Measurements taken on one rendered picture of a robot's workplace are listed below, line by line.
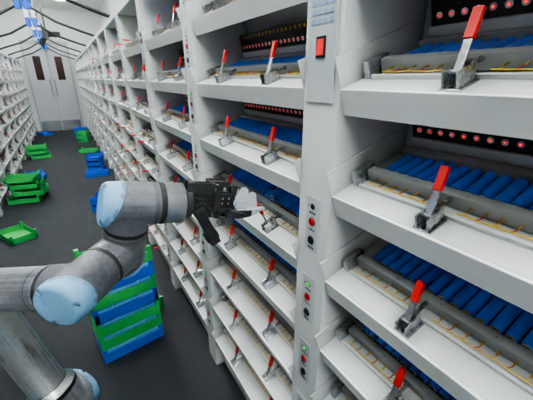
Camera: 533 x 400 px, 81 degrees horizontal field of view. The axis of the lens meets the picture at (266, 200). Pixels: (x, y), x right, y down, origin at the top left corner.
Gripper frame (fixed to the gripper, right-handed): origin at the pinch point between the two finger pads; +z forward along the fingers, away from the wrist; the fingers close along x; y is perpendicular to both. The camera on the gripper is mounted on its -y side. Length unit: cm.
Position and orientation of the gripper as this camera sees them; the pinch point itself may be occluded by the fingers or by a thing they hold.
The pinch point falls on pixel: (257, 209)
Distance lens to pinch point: 82.6
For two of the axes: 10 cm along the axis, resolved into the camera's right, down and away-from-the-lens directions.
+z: 8.4, 0.0, 5.5
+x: -5.2, -3.1, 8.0
